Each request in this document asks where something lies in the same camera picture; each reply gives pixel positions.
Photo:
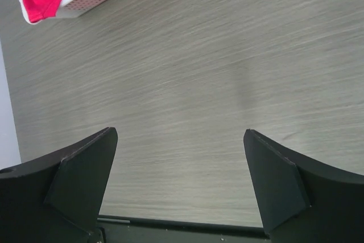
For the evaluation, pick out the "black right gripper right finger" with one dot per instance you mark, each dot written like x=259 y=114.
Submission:
x=301 y=199

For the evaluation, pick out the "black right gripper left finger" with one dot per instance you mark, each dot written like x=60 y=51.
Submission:
x=57 y=197

